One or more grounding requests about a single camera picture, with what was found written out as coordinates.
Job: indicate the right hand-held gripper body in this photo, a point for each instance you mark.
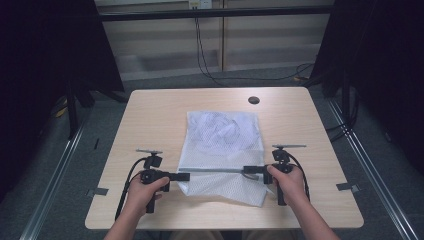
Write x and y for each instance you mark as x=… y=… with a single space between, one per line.
x=281 y=166

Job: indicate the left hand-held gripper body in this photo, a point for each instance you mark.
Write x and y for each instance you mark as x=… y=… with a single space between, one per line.
x=153 y=176

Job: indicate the white mesh laundry bag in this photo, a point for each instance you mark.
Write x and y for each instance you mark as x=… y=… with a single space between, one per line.
x=223 y=156

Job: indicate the person's left hand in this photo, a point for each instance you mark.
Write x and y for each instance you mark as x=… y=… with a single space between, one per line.
x=146 y=193

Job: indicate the person's right hand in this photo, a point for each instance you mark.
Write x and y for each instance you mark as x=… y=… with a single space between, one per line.
x=291 y=186

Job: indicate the white cloth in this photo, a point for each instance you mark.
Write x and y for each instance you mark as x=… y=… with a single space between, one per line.
x=223 y=128

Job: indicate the grey tape strip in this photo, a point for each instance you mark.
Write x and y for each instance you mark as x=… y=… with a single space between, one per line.
x=347 y=187
x=97 y=192

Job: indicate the black metal stand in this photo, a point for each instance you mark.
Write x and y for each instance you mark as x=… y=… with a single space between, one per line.
x=72 y=113

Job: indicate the black curtain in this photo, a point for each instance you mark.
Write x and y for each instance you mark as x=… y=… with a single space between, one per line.
x=40 y=66
x=386 y=66

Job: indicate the black horizontal metal bar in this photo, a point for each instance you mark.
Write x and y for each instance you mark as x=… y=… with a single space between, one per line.
x=213 y=13

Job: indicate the metal floor rail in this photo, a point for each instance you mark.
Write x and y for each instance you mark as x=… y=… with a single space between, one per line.
x=376 y=173
x=50 y=186

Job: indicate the white wall socket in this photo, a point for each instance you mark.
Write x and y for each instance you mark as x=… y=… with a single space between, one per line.
x=200 y=3

